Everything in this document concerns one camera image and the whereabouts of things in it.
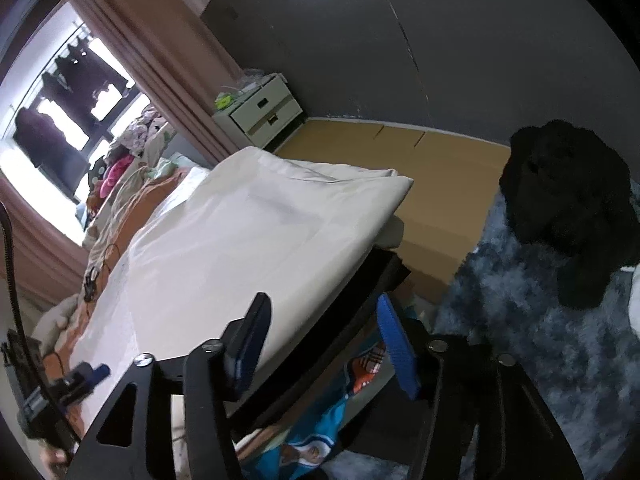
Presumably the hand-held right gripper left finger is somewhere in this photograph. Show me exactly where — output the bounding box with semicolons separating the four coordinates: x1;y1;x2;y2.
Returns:
64;292;273;480

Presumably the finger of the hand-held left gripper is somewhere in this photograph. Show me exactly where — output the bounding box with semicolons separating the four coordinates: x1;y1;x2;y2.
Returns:
64;361;112;397

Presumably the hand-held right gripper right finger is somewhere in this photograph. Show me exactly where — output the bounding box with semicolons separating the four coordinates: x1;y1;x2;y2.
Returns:
376;293;587;480

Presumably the beige jacket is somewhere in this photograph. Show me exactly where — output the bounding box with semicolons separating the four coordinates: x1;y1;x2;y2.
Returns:
92;147;413;391

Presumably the pile of patterned clothes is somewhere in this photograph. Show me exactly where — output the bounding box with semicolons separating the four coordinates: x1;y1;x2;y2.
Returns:
100;107;177;172

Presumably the row of dark hanging clothes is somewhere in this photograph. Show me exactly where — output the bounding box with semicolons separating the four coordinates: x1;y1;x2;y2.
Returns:
42;42;124;122

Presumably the white plush toy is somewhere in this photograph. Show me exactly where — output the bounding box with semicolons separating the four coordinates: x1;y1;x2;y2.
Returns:
34;294;82;352

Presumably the black folded garment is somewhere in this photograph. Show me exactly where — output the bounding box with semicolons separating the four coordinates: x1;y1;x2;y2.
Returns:
160;250;412;431

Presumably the pink curtain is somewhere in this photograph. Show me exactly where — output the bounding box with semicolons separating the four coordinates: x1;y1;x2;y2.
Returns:
0;180;92;292
75;0;247;167

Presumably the grey white duvet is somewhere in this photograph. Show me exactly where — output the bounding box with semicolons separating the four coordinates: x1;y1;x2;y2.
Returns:
82;157;211;251

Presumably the blue grey shaggy rug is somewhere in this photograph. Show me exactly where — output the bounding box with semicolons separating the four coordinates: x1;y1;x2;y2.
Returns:
320;180;640;480

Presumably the brown cardboard sheet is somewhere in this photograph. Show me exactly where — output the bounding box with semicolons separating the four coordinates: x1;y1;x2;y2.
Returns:
274;117;512;307

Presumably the orange blanket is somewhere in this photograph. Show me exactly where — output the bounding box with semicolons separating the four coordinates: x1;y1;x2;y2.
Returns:
42;167;198;441

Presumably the pink plush toy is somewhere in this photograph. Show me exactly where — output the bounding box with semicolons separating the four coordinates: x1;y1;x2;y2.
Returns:
99;156;137;197

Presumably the black fluffy cloth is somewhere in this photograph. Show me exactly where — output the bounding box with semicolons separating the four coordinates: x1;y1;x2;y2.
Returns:
499;119;640;311

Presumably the white nightstand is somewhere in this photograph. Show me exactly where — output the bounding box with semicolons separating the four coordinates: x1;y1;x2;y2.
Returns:
212;74;307;152

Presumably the dark hanging coat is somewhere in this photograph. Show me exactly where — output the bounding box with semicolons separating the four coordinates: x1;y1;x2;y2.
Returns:
14;107;92;187

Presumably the white cloth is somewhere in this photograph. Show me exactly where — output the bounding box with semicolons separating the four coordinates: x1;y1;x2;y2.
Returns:
620;260;640;332

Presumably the black device with red cable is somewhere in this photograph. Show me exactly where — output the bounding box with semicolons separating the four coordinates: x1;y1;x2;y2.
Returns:
81;244;122;304

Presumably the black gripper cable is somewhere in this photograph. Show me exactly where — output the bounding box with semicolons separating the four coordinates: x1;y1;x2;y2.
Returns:
0;200;27;361

